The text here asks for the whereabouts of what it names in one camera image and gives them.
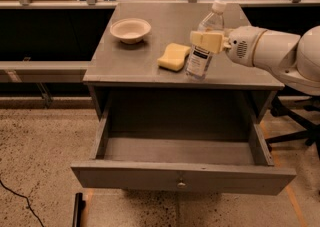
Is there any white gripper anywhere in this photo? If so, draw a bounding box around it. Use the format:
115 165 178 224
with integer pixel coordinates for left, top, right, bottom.
190 26 266 67

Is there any clear plastic water bottle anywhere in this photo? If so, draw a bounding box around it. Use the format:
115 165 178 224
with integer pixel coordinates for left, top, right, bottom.
186 0 226 80

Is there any black bar on floor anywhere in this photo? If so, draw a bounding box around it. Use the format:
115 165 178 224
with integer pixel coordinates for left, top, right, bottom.
72 193 85 227

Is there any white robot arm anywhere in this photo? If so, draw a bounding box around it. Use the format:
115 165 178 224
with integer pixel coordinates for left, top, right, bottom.
190 26 320 96

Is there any grey metal rail frame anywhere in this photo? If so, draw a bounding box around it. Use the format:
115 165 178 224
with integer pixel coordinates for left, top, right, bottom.
0 0 320 83

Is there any grey cabinet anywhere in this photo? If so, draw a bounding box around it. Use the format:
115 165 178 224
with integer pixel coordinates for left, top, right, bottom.
84 3 283 126

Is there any yellow sponge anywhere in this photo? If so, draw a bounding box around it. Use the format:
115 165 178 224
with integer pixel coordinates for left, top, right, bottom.
157 43 190 72

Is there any grey open top drawer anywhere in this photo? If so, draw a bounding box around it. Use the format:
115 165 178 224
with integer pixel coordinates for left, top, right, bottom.
71 100 296 195

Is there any white bowl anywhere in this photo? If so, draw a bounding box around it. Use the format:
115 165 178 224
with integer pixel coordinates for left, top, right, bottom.
110 18 151 44

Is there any black office chair base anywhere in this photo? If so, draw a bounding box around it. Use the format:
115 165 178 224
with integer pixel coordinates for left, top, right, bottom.
265 95 320 159

